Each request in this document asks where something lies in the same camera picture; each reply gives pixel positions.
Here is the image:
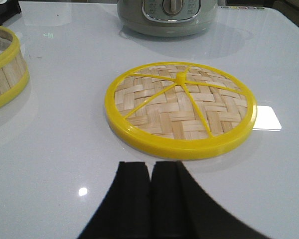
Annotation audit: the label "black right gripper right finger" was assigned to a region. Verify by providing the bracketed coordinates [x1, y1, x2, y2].
[151, 161, 265, 239]

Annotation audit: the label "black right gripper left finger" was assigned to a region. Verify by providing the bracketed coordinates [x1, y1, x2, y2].
[79, 162, 150, 239]

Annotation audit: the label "bamboo steamer basket yellow rims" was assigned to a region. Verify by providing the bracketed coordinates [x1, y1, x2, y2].
[0, 26, 29, 108]

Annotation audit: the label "grey-green electric cooking pot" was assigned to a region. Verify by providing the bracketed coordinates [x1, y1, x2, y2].
[117, 0, 218, 37]

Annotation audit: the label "yellow woven bamboo steamer lid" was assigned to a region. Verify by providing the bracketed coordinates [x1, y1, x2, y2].
[105, 62, 257, 160]

